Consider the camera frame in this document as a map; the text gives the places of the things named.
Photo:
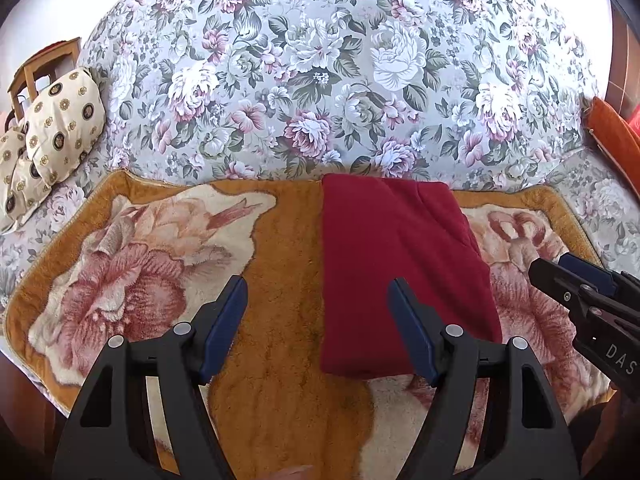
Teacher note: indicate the cream medallion print cushion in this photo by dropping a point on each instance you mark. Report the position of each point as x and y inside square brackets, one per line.
[65, 125]
[17, 180]

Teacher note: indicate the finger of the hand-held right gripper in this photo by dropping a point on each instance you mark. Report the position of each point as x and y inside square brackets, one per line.
[587, 271]
[555, 282]

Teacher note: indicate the orange cushion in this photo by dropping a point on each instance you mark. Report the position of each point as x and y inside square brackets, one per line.
[615, 140]

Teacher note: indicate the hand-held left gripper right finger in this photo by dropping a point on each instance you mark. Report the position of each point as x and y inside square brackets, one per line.
[410, 330]

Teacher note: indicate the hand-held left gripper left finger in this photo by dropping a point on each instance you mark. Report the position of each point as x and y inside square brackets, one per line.
[227, 325]

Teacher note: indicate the grey floral sofa cover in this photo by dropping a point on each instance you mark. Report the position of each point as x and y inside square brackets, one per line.
[320, 60]

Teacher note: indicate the person's black pants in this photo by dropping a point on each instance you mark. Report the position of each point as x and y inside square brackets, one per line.
[600, 440]

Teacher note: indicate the wooden chair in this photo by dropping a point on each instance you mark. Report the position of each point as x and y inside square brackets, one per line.
[50, 56]

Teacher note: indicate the dark red fleece garment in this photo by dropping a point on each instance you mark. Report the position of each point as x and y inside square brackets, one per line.
[400, 240]

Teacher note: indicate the rose print fleece blanket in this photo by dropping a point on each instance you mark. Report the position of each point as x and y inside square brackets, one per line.
[280, 360]

